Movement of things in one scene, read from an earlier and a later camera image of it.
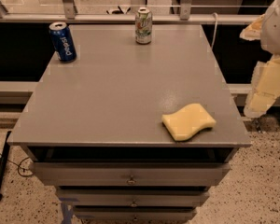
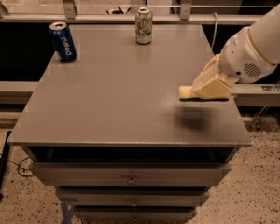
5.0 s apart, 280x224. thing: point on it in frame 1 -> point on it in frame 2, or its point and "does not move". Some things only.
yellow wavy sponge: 187,122 -> 187,93
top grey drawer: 133,174 does not move
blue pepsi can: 63,42 does not move
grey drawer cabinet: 94,127 does not move
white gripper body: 276,32 -> 242,60
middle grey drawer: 132,198 does not move
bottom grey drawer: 133,214 does not move
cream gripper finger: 254,31 -> 210,72
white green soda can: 143,25 does not move
